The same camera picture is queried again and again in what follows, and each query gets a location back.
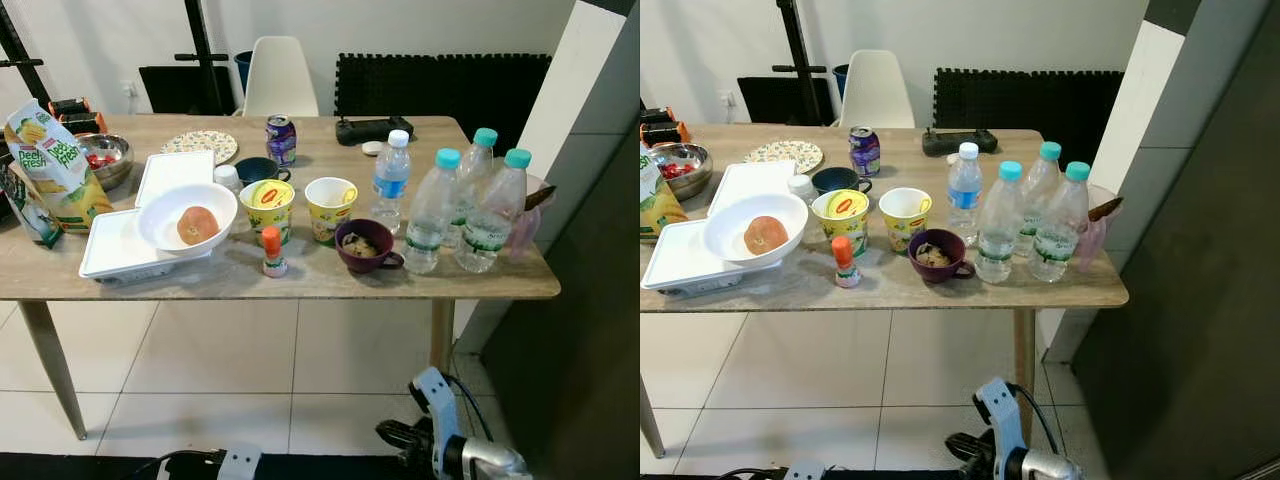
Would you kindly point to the small white jar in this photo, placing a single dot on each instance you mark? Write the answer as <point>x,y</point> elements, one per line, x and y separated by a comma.
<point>802,188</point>
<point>228,178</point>

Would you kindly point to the purple soda can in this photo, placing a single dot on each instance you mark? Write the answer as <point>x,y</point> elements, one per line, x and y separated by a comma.
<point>281,142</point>
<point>865,153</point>

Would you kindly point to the red fruit pieces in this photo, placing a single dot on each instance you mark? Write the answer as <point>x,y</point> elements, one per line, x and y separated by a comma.
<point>100,161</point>
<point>678,170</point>

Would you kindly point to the green white snack bag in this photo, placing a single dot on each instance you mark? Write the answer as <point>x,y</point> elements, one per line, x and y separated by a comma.
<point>25,215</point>

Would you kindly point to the small orange cap bottle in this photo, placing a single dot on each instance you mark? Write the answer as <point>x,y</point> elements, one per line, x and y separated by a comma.
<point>272,250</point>
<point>846,262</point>

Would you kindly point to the small black foam panel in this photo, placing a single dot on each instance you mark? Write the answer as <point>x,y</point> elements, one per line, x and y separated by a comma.
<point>770,100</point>
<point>175,90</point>

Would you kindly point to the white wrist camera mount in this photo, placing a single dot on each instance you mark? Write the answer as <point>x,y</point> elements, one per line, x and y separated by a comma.
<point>805,472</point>
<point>432,395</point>
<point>240,463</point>
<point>997,405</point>

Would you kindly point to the dark blue mug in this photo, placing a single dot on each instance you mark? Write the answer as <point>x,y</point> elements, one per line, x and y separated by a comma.
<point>835,182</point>
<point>255,172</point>

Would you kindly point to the yellow instant noodle cup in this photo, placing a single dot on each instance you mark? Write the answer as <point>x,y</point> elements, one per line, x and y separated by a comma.
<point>905,225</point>
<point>330,215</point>
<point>840,230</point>
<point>267,215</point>

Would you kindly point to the white cap water bottle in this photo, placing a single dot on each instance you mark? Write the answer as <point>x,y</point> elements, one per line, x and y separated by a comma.
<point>964,195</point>
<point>391,185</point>

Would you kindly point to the metal bowl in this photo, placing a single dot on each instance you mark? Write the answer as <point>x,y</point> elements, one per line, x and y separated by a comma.
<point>115,175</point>
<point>695,185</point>

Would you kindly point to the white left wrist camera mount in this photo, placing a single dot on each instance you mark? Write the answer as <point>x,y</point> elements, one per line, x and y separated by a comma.
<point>805,472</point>
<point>240,463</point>

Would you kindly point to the light wooden table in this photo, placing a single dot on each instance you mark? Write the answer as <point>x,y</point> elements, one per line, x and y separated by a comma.
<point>900,295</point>
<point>300,280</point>

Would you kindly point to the blue bucket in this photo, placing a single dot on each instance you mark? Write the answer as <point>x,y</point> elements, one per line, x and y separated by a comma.
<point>840,80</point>
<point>243,70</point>

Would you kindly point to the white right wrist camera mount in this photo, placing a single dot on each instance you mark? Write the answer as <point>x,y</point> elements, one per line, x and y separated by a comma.
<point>997,405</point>
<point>432,395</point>

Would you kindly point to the large black foam mat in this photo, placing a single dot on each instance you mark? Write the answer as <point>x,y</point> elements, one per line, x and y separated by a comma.
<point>1030,105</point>
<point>450,90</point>

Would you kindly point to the round orange fruit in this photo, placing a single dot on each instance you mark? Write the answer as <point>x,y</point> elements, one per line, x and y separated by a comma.
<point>766,236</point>
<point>198,226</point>

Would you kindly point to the orange black battery pack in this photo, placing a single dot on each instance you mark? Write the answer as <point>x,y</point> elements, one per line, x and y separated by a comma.
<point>70,106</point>
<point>665,135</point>
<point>85,124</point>
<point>655,116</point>

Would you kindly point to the black stand pole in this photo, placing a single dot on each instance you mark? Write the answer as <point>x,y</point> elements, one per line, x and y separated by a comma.
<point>796,50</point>
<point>201,50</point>

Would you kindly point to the patterned round plate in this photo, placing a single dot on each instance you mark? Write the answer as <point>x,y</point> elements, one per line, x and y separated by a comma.
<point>200,145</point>
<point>783,155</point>

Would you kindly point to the black remote controller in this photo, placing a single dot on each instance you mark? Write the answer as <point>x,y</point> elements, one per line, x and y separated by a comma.
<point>370,130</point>
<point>955,142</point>

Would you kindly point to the clear pink cup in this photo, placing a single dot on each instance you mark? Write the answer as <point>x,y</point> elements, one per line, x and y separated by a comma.
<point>1095,245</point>
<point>528,235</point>

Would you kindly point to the black tripod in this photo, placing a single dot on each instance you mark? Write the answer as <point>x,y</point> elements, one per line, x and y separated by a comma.
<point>20,60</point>

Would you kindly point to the white plastic chair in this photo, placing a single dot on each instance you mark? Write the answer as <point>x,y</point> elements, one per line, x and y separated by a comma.
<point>280,80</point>
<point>875,92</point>

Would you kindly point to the white foam clamshell box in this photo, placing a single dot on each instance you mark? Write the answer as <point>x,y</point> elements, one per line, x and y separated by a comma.
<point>680,258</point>
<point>115,245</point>

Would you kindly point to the purple mug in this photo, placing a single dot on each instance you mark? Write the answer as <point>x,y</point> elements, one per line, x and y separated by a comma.
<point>350,258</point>
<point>925,268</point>

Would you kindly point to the large white bowl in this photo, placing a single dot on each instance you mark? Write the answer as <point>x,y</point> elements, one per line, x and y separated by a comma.
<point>160,225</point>
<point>725,235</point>

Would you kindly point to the yellow green snack bag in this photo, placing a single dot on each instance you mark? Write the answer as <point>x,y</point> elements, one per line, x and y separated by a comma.
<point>660,205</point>
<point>60,170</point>

